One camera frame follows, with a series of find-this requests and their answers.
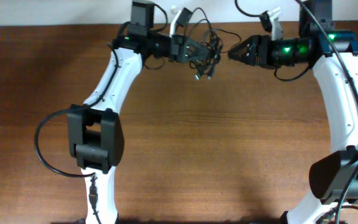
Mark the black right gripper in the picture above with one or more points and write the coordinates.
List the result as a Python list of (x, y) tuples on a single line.
[(263, 50)]

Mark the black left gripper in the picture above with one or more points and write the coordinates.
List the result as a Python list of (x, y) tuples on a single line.
[(178, 48)]

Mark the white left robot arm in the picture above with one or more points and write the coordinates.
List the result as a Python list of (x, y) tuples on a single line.
[(95, 133)]

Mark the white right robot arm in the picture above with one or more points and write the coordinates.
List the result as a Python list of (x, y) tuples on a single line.
[(332, 56)]

